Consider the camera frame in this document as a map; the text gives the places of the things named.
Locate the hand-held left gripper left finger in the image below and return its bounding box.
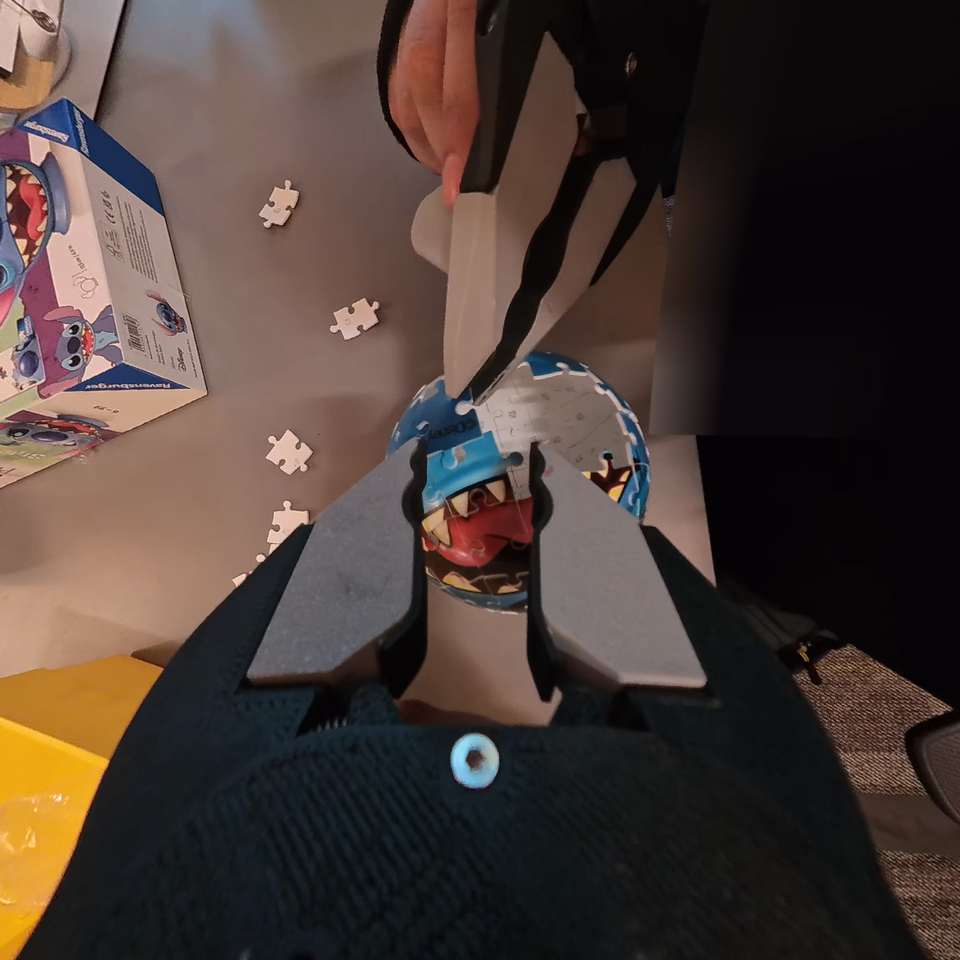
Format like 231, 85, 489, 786
247, 438, 429, 700

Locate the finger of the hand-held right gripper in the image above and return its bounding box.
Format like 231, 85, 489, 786
471, 153, 669, 404
411, 33, 580, 400

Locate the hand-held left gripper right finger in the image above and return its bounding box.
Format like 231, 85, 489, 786
525, 441, 708, 703

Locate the blue puzzle ball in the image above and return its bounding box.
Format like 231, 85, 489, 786
385, 350, 652, 615

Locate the cartoon print puzzle box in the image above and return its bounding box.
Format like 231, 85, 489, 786
0, 97, 210, 490

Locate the person's right hand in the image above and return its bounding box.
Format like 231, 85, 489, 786
390, 0, 502, 209

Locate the yellow plastic bin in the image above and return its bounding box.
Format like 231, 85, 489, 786
0, 654, 168, 960

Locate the grey chair seat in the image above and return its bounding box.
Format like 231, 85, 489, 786
906, 711, 960, 828

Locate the clear plastic bag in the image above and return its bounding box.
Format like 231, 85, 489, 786
0, 793, 78, 910

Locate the printed instruction sheet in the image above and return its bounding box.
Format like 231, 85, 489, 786
0, 0, 66, 76

